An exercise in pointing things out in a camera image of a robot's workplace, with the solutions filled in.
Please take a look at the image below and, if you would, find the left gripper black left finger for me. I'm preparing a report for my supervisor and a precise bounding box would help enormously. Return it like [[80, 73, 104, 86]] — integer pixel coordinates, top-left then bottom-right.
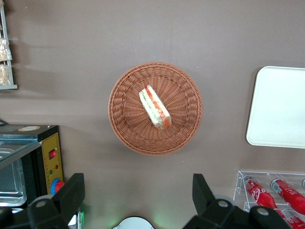
[[27, 173, 86, 229]]

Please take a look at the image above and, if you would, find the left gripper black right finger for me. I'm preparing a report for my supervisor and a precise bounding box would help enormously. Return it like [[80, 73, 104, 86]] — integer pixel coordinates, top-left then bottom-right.
[[183, 173, 291, 229]]

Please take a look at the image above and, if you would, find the triangle sandwich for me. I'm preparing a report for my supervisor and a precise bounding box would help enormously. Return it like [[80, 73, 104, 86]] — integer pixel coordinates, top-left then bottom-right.
[[139, 84, 173, 131]]

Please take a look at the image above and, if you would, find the brown round wicker basket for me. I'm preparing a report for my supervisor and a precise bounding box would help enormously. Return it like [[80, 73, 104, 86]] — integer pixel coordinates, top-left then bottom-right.
[[107, 62, 204, 156]]

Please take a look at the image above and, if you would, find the cream rectangular tray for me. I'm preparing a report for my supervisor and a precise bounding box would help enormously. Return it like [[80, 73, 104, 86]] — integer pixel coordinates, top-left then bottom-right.
[[245, 66, 305, 150]]

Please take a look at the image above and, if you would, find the red emergency stop button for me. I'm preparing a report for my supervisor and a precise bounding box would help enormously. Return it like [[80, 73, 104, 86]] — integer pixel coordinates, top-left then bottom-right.
[[50, 177, 66, 195]]

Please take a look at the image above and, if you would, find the grey metal block green light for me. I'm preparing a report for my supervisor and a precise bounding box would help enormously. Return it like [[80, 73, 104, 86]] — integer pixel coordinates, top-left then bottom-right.
[[68, 209, 85, 229]]

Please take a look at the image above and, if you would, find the clear acrylic bottle rack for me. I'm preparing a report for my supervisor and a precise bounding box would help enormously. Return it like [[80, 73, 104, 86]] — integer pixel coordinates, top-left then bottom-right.
[[233, 170, 305, 229]]

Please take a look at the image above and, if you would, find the red cola bottle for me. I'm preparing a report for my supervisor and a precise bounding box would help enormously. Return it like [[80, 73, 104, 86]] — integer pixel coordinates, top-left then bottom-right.
[[243, 175, 286, 219], [271, 178, 305, 216], [282, 208, 305, 229]]

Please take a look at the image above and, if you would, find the black food warmer yellow panel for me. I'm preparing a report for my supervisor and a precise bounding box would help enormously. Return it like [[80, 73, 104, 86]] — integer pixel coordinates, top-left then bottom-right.
[[0, 123, 65, 214]]

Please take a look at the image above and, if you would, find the steel food pan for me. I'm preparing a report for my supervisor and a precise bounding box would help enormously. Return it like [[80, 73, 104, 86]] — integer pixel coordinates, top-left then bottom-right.
[[0, 148, 27, 208]]

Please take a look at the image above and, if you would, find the clear bag beige snack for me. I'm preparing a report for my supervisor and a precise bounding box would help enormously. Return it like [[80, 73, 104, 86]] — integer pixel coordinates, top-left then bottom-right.
[[0, 37, 12, 62], [0, 63, 11, 86]]

